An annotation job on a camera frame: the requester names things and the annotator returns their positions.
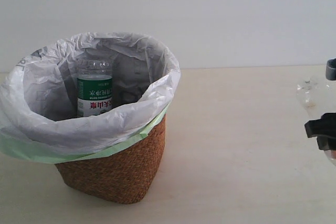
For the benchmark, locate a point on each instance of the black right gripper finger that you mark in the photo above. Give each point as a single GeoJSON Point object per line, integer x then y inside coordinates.
{"type": "Point", "coordinates": [330, 70]}

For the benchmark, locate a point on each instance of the woven brown wicker basket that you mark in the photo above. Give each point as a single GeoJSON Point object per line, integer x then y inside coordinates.
{"type": "Point", "coordinates": [124, 177]}

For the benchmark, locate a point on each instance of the white and green bin liner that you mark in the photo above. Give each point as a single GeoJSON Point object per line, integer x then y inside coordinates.
{"type": "Point", "coordinates": [39, 120]}

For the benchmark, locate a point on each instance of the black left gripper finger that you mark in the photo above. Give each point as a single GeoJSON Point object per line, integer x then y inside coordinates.
{"type": "Point", "coordinates": [324, 130]}

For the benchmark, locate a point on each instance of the red label plastic bottle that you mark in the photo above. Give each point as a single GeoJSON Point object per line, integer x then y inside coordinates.
{"type": "Point", "coordinates": [317, 97]}

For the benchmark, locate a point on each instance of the green label plastic bottle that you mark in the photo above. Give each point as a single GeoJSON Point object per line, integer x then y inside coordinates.
{"type": "Point", "coordinates": [94, 84]}

